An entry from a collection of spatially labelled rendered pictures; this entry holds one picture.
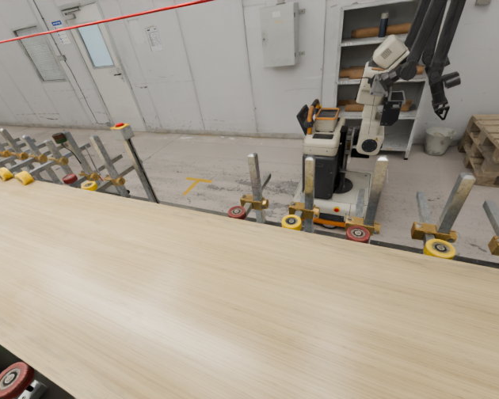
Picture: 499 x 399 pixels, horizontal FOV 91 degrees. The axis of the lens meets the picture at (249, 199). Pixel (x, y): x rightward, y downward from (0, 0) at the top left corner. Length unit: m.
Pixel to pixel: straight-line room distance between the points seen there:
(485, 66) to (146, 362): 3.72
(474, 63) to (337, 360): 3.36
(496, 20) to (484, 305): 3.06
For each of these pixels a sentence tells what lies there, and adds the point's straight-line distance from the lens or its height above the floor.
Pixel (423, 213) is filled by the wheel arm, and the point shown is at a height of 0.84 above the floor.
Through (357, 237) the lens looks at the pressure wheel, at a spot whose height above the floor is 0.90.
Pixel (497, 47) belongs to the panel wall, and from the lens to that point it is 3.71.
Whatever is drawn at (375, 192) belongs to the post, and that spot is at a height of 1.00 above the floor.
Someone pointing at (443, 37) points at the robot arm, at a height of 1.38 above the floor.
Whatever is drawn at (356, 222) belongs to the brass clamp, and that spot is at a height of 0.83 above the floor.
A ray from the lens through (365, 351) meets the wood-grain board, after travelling 0.76.
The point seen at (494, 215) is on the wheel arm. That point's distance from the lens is 1.38.
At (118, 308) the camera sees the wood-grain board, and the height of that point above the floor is 0.90.
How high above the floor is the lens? 1.59
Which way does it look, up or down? 36 degrees down
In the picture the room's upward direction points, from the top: 9 degrees counter-clockwise
